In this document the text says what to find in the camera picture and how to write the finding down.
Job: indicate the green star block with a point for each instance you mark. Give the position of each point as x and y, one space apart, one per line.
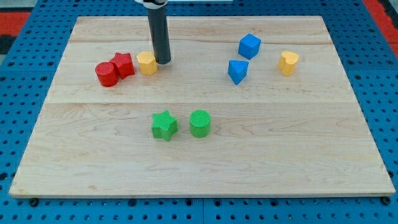
164 125

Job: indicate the red star block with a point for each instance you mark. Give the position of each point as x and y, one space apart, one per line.
124 64

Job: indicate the light wooden board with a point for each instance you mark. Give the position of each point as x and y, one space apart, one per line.
249 107

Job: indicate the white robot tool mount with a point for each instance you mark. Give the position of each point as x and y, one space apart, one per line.
151 1

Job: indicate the yellow hexagon block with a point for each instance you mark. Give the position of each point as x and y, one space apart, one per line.
147 63

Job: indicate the blue triangle block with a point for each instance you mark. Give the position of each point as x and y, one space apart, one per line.
237 70

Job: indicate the red cylinder block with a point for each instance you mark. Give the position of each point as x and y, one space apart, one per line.
107 74

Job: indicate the blue cube block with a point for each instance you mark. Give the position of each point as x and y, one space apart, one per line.
249 46

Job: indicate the yellow heart block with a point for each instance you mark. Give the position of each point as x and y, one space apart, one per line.
287 62

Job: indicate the green cylinder block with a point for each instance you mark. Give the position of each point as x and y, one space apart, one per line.
200 123

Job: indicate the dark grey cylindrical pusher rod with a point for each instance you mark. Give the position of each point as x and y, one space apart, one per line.
157 16

